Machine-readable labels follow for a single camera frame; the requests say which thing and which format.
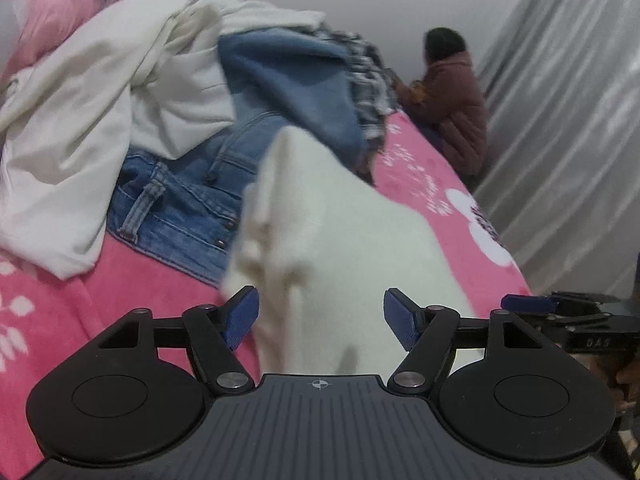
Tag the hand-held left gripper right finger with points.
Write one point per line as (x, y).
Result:
(400, 317)

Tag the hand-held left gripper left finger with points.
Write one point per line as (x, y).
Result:
(242, 315)

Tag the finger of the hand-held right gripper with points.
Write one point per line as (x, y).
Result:
(525, 302)

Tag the cream knit sweater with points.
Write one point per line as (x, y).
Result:
(340, 240)

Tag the person's right hand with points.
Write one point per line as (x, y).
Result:
(617, 377)

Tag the pink floral blanket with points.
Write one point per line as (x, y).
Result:
(430, 175)

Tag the grey curtain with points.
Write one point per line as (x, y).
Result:
(565, 110)

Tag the dark plaid shirt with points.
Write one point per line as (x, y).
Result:
(370, 85)

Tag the white cotton garment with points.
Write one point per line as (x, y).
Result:
(75, 125)

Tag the pink grey quilt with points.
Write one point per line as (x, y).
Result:
(55, 5)

